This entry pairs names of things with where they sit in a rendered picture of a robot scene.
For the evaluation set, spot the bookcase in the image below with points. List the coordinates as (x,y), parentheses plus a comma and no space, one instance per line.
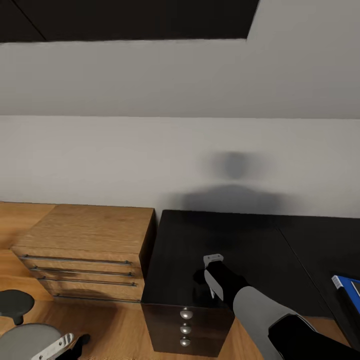
(15,220)

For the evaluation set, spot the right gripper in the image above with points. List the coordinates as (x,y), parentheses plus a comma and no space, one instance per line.
(199,277)

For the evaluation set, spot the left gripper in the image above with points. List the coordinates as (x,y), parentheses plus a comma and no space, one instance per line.
(74,353)

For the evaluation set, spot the desk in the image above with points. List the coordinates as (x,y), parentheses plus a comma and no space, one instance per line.
(290,259)

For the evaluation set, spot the fixed window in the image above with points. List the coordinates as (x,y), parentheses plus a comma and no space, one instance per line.
(38,21)

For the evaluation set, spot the swivel chair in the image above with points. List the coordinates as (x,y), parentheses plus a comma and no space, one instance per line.
(25,341)

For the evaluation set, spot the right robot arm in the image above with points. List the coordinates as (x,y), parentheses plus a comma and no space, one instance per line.
(278,332)

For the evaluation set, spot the folder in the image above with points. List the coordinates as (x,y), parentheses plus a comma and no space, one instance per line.
(349,295)

